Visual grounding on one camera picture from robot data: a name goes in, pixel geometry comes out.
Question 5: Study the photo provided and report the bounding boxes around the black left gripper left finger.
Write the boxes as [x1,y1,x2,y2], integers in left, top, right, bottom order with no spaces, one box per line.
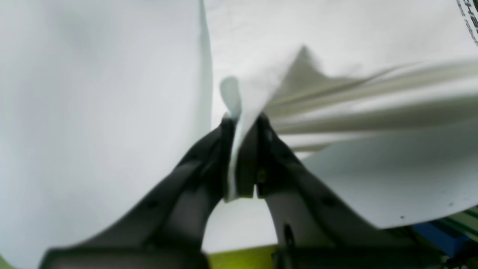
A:
[40,118,233,269]

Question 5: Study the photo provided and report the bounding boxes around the white graphic T-shirt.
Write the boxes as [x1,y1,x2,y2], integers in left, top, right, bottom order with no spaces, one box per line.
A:
[205,0,478,228]

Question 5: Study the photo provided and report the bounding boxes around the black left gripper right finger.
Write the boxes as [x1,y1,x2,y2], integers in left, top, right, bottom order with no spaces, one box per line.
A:
[257,114,443,269]

